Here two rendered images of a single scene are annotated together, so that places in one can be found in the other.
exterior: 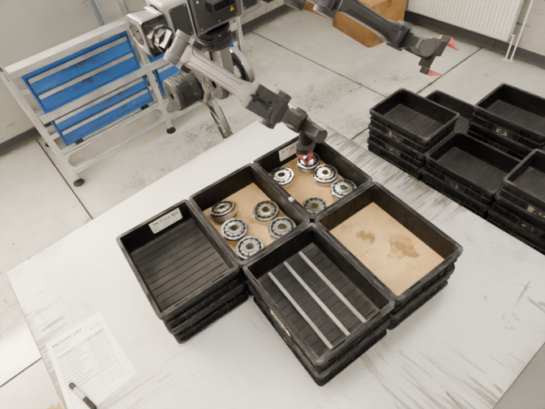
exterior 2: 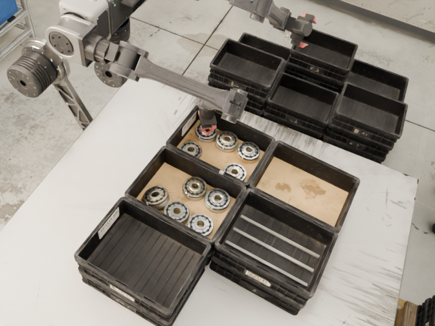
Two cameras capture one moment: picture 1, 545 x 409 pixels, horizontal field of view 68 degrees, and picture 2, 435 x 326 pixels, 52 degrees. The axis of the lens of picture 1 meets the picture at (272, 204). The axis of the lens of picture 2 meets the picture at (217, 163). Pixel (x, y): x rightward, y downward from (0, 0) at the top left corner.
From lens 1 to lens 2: 81 cm
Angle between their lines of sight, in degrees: 27
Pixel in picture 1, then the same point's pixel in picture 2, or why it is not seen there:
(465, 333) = (366, 239)
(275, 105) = (242, 104)
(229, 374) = not seen: outside the picture
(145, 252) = (98, 260)
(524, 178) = (342, 107)
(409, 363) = (342, 273)
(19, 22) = not seen: outside the picture
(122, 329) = not seen: outside the picture
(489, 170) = (312, 101)
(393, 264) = (312, 204)
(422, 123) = (252, 70)
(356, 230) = (273, 184)
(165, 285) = (138, 284)
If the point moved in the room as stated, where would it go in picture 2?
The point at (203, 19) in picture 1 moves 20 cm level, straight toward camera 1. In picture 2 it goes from (117, 19) to (149, 51)
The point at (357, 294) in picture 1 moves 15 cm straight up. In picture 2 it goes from (299, 235) to (309, 217)
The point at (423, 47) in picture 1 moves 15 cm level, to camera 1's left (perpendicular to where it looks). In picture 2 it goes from (305, 30) to (278, 40)
